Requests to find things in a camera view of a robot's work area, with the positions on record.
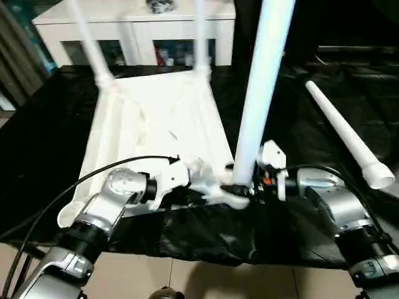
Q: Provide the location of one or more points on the white upturned plastic table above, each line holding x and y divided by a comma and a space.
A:
149, 118

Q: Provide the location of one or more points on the white plastic table leg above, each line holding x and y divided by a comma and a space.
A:
90, 43
262, 78
202, 37
346, 130

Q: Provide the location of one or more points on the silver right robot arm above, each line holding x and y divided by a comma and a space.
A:
343, 202

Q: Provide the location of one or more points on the black glossy mat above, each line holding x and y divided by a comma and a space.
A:
202, 233

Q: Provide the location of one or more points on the black left robot foot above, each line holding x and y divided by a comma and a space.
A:
166, 294

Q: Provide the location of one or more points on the black glossy tv stand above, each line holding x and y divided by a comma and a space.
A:
358, 53

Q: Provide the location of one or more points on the white glass-door cabinet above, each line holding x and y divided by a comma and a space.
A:
140, 31

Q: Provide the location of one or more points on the grey curtain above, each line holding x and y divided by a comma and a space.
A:
22, 62

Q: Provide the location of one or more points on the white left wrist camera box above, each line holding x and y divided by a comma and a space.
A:
171, 177

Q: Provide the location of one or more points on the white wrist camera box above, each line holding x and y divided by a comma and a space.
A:
171, 177
274, 155

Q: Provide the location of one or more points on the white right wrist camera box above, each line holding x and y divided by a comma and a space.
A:
274, 155

